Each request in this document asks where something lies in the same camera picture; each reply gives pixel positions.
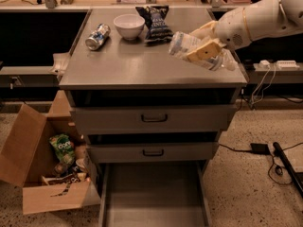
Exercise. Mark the white power strip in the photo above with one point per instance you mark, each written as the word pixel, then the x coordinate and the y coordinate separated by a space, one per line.
pixel 287 65

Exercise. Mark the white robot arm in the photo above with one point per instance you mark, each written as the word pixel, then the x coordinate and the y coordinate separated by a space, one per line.
pixel 273 19

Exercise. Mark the green snack bag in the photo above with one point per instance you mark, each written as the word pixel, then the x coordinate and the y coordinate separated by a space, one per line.
pixel 63 148

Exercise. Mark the grey drawer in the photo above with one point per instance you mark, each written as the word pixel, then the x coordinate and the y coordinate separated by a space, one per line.
pixel 167 194
pixel 162 152
pixel 144 119

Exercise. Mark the white plug adapter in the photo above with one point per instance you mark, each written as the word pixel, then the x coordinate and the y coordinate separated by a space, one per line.
pixel 264 64

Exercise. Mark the brown cardboard box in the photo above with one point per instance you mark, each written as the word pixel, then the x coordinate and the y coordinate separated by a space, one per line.
pixel 27 157

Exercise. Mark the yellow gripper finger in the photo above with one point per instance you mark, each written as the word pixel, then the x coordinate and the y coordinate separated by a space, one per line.
pixel 207 30
pixel 209 49

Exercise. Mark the grey top drawer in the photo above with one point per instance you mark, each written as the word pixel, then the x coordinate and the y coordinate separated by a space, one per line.
pixel 144 119

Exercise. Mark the black power adapter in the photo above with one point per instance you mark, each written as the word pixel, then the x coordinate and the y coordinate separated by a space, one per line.
pixel 261 149

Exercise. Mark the silver blue soda can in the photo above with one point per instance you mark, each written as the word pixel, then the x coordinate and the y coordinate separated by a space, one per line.
pixel 98 37

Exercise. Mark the white bowl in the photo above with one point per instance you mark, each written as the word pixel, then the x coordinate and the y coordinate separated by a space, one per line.
pixel 129 26

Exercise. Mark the grey drawer cabinet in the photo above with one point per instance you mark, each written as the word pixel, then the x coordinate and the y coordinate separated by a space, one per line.
pixel 132 74

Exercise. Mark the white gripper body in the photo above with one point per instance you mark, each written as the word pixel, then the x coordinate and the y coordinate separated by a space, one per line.
pixel 231 28

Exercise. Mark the blue chip bag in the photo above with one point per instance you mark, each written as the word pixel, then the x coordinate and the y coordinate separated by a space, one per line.
pixel 154 16

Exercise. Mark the black bar on floor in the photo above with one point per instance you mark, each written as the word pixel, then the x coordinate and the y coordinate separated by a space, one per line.
pixel 296 177

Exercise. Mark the grey bottom drawer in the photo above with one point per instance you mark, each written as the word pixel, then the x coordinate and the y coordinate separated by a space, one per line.
pixel 167 194

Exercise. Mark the grey middle drawer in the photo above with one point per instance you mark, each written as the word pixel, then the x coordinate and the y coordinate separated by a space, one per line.
pixel 162 152

